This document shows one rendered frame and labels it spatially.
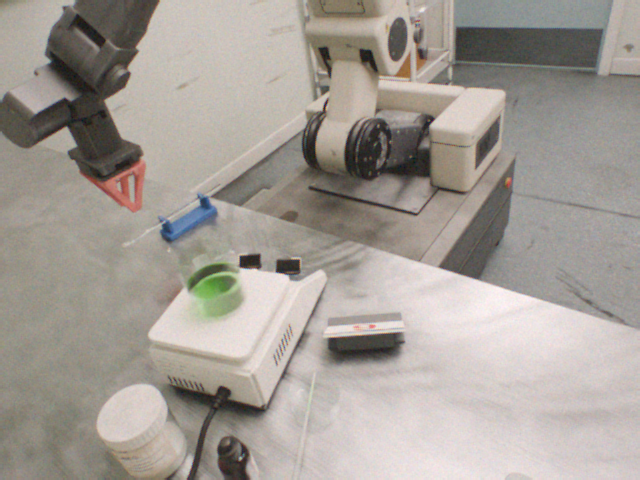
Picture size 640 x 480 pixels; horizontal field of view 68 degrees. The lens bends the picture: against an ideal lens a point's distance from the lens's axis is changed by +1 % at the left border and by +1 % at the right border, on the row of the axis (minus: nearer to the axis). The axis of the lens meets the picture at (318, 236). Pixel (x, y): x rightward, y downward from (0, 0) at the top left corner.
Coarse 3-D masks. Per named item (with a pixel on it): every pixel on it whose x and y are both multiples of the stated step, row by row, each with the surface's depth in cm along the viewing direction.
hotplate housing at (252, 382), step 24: (312, 288) 58; (288, 312) 52; (312, 312) 60; (264, 336) 49; (288, 336) 53; (168, 360) 50; (192, 360) 49; (216, 360) 48; (264, 360) 48; (288, 360) 54; (192, 384) 51; (216, 384) 49; (240, 384) 48; (264, 384) 48; (216, 408) 48; (264, 408) 50
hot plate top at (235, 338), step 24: (264, 288) 52; (288, 288) 53; (168, 312) 52; (192, 312) 51; (240, 312) 50; (264, 312) 49; (168, 336) 49; (192, 336) 48; (216, 336) 48; (240, 336) 47; (240, 360) 46
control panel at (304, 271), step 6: (264, 264) 64; (270, 264) 64; (258, 270) 60; (264, 270) 60; (270, 270) 60; (300, 270) 61; (306, 270) 61; (312, 270) 61; (318, 270) 62; (288, 276) 58; (294, 276) 58; (300, 276) 58; (306, 276) 58
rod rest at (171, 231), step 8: (200, 192) 82; (200, 200) 82; (208, 200) 81; (200, 208) 83; (208, 208) 82; (216, 208) 83; (160, 216) 78; (184, 216) 82; (192, 216) 81; (200, 216) 81; (208, 216) 82; (168, 224) 77; (176, 224) 80; (184, 224) 80; (192, 224) 80; (160, 232) 79; (168, 232) 78; (176, 232) 78; (184, 232) 79
